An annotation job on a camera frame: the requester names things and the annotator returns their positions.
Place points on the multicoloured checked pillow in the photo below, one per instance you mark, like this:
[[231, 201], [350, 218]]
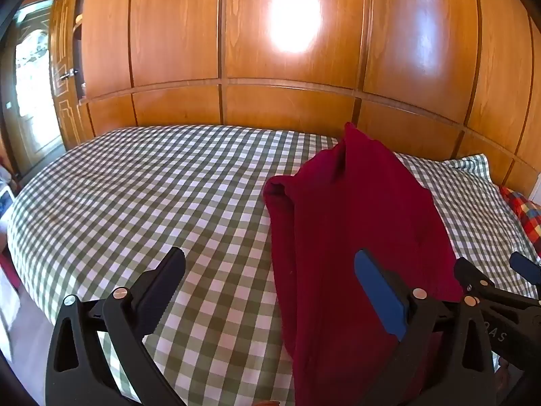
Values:
[[524, 215]]

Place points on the glass balcony door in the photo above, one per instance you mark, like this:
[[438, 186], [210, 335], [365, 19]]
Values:
[[36, 93]]

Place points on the wooden door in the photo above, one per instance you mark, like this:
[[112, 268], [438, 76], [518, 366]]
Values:
[[63, 110]]

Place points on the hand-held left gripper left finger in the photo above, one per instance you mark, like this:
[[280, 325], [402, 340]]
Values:
[[160, 287]]

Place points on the green checked bed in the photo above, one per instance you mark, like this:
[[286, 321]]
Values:
[[169, 194]]

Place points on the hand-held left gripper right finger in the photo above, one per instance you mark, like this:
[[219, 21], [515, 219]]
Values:
[[376, 287]]

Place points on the dark red sweater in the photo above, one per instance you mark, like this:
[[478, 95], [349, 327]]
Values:
[[359, 220]]

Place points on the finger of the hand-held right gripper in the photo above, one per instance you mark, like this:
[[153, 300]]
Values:
[[471, 273], [526, 267]]

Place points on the wooden wardrobe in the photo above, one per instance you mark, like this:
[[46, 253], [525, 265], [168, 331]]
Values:
[[296, 29]]

